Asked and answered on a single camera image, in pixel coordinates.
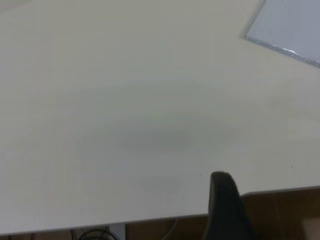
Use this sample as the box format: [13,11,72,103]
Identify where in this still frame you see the clear plastic green zipper bag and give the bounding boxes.
[241,0,320,68]

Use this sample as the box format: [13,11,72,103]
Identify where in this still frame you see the grey hanging cable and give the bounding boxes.
[166,218,179,237]

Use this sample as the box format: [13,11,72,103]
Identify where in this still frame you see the black floor cable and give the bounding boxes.
[71,227,120,240]

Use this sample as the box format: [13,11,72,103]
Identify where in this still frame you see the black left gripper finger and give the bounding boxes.
[203,171,261,240]

